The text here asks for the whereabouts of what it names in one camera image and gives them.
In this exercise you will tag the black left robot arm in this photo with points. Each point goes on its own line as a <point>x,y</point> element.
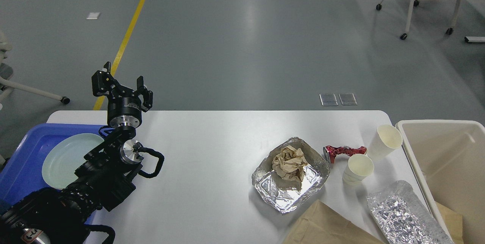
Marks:
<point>104,181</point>

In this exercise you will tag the brown paper bag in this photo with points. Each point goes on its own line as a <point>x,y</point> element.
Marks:
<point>320,224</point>

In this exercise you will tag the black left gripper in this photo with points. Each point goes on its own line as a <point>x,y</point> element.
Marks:
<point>123,109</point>

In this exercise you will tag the beige plastic bin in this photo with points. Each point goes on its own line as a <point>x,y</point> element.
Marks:
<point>448,157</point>

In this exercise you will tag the metal floor plate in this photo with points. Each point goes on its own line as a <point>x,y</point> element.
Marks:
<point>348,99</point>
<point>328,99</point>

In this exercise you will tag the crumpled brown paper ball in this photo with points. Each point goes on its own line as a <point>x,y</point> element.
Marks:
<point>289,164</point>

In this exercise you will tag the blue plastic tray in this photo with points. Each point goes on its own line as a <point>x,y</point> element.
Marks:
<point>23,172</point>

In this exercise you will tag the crushed red can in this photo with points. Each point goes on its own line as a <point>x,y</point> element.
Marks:
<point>343,150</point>

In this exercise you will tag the aluminium foil tray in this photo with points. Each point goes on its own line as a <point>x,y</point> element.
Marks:
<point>286,195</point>

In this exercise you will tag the white floor marker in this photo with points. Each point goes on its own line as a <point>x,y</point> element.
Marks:
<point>93,15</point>

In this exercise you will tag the mint green plate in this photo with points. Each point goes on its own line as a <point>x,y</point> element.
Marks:
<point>58,169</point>

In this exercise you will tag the white bar on floor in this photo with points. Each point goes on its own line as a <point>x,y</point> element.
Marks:
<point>474,39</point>

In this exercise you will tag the cream paper cup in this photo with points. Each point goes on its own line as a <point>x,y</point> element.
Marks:
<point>386,140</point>
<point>359,167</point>

